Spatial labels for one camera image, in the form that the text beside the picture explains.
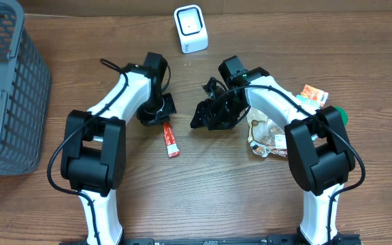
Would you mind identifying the white snack bag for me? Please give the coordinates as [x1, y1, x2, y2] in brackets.
[246, 108, 288, 158]

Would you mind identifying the red snack packet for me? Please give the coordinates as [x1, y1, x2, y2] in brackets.
[163, 122, 180, 158]

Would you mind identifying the grey plastic mesh basket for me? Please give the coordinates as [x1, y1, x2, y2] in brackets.
[0, 0, 52, 175]

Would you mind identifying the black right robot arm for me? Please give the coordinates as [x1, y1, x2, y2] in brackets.
[191, 56, 361, 244]

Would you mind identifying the teal snack pouch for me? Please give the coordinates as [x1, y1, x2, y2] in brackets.
[296, 95, 321, 109]

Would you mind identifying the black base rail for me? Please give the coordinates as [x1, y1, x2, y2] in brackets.
[59, 233, 362, 245]

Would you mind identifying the white barcode scanner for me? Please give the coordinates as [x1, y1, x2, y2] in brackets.
[174, 4, 208, 54]

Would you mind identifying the green lidded jar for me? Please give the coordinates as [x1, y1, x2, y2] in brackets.
[334, 106, 348, 125]

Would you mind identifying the small orange box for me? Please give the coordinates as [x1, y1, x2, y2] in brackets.
[300, 84, 329, 108]

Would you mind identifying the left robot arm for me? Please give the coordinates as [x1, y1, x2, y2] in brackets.
[56, 52, 176, 244]

